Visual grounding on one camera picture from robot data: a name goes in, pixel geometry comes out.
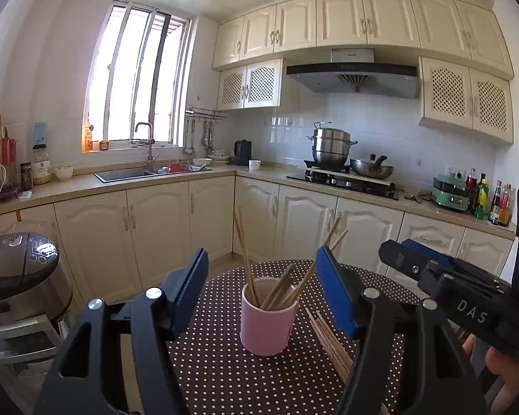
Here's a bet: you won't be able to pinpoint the steel wok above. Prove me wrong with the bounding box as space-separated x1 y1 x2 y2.
349 154 395 179

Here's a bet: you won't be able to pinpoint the reddish sauce bottle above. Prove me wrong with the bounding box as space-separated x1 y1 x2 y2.
498 184 515 227

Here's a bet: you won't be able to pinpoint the light wooden board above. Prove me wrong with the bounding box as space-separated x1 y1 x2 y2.
305 166 396 188

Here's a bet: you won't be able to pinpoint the steel steamer pot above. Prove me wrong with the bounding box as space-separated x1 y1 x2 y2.
307 122 358 167

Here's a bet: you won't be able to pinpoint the round polka dot table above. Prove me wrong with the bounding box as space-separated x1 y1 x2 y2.
162 259 422 415

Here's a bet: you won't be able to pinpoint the pink cup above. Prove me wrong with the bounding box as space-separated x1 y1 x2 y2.
241 277 300 357

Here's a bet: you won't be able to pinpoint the dark kitchen sink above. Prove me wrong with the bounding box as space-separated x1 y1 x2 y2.
94 165 212 183

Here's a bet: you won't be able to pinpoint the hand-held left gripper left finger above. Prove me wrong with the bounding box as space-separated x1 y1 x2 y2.
35 248 209 415

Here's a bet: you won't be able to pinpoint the steel sink faucet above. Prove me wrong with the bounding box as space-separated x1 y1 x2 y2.
132 122 158 173

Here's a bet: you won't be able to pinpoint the cream base cabinets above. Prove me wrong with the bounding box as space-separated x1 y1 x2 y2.
0 173 516 307

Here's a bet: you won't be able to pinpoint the dark soy sauce bottle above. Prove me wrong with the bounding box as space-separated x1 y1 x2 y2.
489 180 502 224

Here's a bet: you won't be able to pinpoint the black gas hob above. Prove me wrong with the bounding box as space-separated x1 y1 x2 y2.
286 168 399 201

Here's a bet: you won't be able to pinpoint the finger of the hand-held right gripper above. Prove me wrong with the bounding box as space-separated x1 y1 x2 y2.
378 240 443 287
401 239 456 269

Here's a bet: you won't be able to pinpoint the pile of wooden chopsticks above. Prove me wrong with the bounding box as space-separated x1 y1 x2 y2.
305 307 390 415

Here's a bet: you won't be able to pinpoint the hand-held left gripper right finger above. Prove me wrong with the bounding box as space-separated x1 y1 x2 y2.
316 246 489 415

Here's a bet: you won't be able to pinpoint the dark rice cooker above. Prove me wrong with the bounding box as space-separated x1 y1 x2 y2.
0 232 73 325

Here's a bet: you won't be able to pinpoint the green bottle yellow label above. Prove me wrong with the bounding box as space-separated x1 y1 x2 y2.
476 174 490 220

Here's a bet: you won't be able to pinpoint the black range hood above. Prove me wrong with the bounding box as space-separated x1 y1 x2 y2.
286 48 420 99

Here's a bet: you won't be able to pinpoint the red dish rack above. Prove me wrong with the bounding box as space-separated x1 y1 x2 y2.
158 162 204 174

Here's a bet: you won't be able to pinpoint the large lattice door cabinet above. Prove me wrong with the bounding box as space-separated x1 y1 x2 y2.
418 56 515 145

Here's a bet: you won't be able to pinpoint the steel utensil rail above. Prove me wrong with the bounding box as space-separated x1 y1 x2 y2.
186 107 228 122

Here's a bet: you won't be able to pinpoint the green electric cooker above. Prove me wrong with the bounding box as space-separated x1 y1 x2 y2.
430 174 472 212

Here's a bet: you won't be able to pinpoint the red utensil holder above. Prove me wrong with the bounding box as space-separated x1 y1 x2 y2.
0 136 18 191

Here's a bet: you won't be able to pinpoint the red capped dark bottle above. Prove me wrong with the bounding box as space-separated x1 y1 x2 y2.
466 168 477 212

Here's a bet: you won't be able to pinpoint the cream wall cabinet row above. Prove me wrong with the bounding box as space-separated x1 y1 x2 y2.
212 0 515 81

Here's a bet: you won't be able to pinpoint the black electric kettle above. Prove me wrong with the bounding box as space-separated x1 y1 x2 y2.
234 139 253 166

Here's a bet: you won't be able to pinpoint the person's right hand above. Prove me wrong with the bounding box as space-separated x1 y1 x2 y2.
462 333 519 415

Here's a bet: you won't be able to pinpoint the glass jar white label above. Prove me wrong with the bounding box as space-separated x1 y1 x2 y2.
30 144 52 186

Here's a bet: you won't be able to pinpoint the bunch of wooden chopsticks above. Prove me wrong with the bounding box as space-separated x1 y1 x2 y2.
233 207 349 311

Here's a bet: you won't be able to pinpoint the white stool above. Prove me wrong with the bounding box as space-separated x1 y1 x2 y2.
0 313 65 366

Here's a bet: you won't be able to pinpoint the barred kitchen window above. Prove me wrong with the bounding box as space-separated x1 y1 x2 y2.
83 0 193 153

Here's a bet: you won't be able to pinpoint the small lattice door cabinet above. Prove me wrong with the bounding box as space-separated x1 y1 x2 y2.
216 57 283 111

